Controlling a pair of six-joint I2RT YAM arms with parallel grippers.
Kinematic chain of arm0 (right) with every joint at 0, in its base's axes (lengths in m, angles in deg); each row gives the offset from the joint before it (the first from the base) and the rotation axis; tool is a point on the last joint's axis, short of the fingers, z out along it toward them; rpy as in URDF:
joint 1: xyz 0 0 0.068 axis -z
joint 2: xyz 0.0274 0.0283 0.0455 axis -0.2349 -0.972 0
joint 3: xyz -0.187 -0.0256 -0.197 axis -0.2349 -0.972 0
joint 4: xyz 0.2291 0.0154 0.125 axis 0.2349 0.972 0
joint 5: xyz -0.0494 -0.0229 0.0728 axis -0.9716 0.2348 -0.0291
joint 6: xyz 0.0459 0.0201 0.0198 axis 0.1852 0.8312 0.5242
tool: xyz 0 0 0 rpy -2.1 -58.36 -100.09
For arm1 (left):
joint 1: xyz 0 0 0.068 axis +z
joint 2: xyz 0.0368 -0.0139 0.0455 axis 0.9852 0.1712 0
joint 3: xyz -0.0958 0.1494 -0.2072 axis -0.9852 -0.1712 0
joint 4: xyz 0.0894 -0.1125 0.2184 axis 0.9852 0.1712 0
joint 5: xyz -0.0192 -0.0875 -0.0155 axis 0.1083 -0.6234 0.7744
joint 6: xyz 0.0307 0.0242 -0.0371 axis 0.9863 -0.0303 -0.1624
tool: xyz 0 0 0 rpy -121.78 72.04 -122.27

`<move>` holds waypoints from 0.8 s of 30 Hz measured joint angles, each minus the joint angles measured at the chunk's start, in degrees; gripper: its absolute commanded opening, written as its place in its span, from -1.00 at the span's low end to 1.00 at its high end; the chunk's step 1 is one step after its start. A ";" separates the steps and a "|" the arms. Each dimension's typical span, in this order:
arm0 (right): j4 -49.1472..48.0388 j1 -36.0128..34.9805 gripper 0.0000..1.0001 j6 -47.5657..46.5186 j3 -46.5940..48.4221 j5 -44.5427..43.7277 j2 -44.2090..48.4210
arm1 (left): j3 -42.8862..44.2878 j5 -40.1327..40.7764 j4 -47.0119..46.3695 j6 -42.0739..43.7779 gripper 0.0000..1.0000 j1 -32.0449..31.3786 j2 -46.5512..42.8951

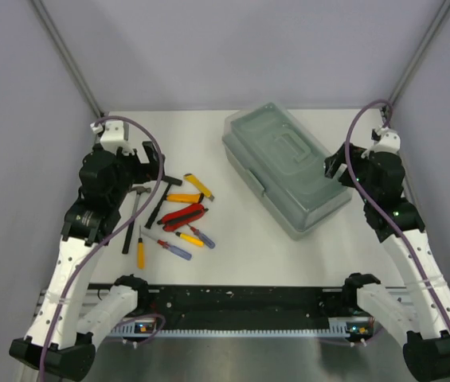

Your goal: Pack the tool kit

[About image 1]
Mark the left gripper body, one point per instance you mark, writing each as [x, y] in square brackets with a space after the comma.
[131, 171]

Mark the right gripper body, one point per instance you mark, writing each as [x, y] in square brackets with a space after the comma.
[359, 165]

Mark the black rubber mallet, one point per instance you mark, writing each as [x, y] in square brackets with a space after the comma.
[170, 181]

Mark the orange utility knife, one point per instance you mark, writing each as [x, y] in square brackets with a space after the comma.
[185, 198]

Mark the green plastic toolbox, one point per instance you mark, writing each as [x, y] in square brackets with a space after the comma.
[283, 164]

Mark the red black pliers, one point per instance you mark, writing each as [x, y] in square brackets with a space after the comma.
[174, 220]

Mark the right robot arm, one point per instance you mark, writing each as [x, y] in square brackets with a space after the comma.
[423, 331]

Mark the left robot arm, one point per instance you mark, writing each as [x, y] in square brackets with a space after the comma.
[61, 342]

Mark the yellow utility knife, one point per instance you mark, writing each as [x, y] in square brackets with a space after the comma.
[192, 179]

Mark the yellow black screwdriver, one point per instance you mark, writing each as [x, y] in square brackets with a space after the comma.
[190, 239]

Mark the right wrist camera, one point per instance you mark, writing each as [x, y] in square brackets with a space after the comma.
[385, 140]

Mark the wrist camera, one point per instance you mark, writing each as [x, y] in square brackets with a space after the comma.
[385, 140]
[113, 135]

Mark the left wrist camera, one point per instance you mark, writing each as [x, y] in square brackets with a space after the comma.
[113, 135]

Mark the yellow handle screwdriver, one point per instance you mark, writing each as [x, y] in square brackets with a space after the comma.
[140, 256]

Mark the left aluminium frame post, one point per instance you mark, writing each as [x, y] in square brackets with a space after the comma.
[71, 66]

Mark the aluminium frame post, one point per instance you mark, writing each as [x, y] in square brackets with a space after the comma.
[71, 66]
[437, 23]

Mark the right aluminium frame post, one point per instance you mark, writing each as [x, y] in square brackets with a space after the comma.
[437, 23]

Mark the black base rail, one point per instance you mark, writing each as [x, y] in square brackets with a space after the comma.
[240, 307]

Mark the grey cable duct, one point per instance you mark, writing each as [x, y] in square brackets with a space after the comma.
[336, 328]

